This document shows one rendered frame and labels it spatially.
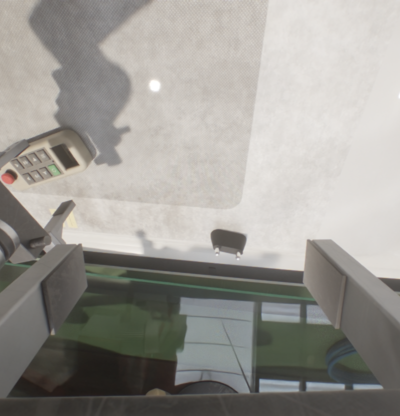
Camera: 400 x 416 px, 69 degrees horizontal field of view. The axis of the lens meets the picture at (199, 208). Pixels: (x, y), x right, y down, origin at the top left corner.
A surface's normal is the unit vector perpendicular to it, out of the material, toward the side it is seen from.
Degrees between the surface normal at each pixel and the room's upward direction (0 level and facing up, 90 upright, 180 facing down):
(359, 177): 3
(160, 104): 0
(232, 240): 74
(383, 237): 14
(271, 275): 26
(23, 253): 0
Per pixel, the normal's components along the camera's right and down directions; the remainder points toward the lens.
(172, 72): -0.11, 0.62
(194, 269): -0.07, 0.22
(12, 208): 0.93, -0.22
